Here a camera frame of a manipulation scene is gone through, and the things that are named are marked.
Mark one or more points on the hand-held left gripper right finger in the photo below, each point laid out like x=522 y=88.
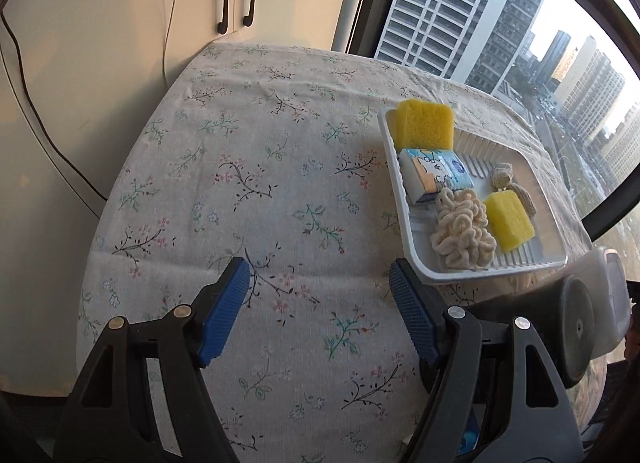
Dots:
x=415 y=315

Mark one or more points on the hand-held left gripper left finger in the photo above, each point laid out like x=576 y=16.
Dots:
x=225 y=313

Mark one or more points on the beige chenille cloth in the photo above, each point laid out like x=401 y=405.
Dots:
x=460 y=233

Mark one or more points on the small yellow sponge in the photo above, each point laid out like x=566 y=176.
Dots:
x=510 y=223

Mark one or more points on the blue white tissue packet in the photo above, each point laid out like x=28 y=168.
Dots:
x=435 y=173

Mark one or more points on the white plastic tray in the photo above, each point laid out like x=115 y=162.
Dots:
x=545 y=240

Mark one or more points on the large yellow sponge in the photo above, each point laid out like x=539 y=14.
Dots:
x=425 y=125

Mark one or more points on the floral tablecloth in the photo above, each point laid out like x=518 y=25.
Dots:
x=250 y=168

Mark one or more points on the black cylindrical cup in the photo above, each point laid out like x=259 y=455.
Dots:
x=575 y=328

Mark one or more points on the translucent plastic lidded container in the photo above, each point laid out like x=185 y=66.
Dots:
x=612 y=303

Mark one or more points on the white cabinet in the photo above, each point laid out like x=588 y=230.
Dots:
x=100 y=43

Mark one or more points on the city buildings outside window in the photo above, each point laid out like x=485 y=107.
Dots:
x=450 y=8

